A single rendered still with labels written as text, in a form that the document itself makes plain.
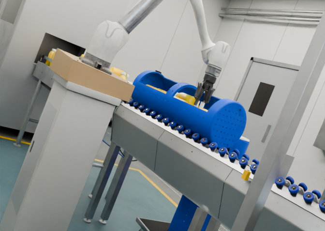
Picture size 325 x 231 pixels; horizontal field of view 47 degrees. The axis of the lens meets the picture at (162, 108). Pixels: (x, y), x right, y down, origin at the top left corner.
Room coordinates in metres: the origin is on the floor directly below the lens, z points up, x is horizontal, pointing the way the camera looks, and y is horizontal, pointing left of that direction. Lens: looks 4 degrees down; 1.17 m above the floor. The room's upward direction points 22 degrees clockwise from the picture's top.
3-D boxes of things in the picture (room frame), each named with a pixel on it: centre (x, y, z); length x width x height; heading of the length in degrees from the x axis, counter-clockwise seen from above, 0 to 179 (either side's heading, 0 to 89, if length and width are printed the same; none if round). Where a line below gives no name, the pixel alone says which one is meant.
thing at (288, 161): (1.82, -0.63, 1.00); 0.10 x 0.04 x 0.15; 129
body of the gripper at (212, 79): (2.28, -0.20, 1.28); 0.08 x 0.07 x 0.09; 129
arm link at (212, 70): (2.28, -0.20, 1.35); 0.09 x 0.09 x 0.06
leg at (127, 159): (2.85, 0.10, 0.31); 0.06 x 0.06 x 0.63; 39
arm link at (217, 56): (2.29, -0.19, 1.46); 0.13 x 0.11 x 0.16; 9
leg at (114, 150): (2.76, 0.21, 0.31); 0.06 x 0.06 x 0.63; 39
